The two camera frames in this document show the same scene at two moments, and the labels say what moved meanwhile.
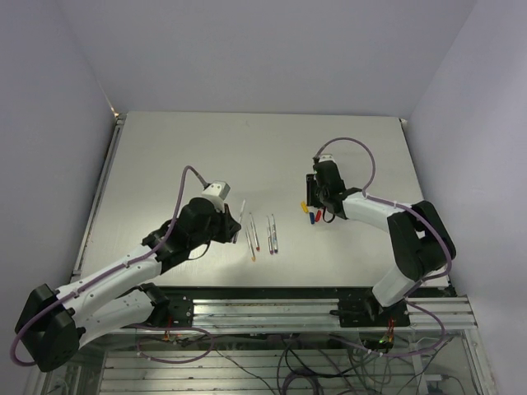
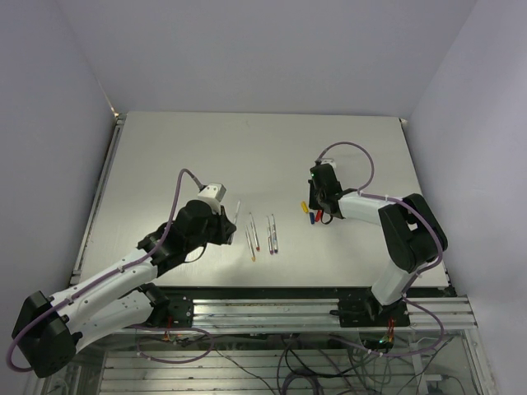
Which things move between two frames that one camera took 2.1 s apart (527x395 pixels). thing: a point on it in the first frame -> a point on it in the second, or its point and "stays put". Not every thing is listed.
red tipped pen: (254, 233) stays put
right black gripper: (311, 183) stays put
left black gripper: (228, 224) stays put
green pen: (240, 220) -> (236, 213)
